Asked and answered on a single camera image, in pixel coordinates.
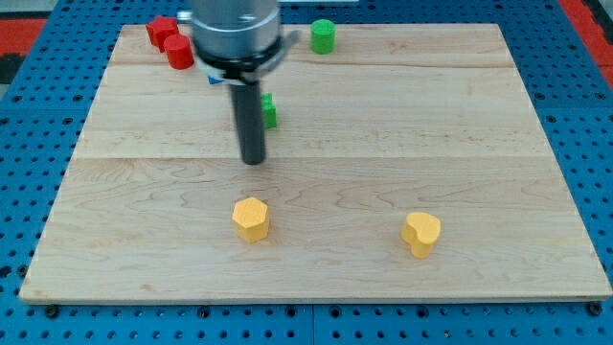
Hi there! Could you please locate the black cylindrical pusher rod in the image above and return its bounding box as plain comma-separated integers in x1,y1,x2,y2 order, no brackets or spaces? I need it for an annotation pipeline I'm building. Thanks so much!
230,82,266,166

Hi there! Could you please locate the yellow heart block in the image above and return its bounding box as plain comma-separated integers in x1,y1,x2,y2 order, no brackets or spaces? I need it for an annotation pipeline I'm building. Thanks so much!
400,212,442,259

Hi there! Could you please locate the green cylinder block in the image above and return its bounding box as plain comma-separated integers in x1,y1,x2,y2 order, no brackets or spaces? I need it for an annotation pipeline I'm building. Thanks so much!
310,19,336,55

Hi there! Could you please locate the red cylinder block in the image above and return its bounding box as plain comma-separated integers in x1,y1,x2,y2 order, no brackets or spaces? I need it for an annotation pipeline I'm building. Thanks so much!
164,34,194,70

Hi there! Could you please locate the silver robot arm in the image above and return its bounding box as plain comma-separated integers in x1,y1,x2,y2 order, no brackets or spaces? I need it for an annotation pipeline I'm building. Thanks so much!
177,0,301,165

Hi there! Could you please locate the red star block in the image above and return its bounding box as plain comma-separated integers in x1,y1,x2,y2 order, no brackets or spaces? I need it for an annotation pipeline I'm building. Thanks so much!
146,15,179,53

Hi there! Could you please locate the blue block behind arm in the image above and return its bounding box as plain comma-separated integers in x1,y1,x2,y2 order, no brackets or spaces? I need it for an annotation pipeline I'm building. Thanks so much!
208,76,223,84

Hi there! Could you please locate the green star block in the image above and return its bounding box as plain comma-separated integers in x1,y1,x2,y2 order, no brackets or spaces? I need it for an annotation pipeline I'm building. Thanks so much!
261,93,277,129

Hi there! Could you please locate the wooden board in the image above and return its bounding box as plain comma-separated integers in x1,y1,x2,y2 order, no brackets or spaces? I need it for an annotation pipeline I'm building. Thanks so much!
20,24,612,305

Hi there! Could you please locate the yellow hexagon block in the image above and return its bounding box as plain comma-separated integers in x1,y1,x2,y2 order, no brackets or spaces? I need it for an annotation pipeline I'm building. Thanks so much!
232,197,270,243

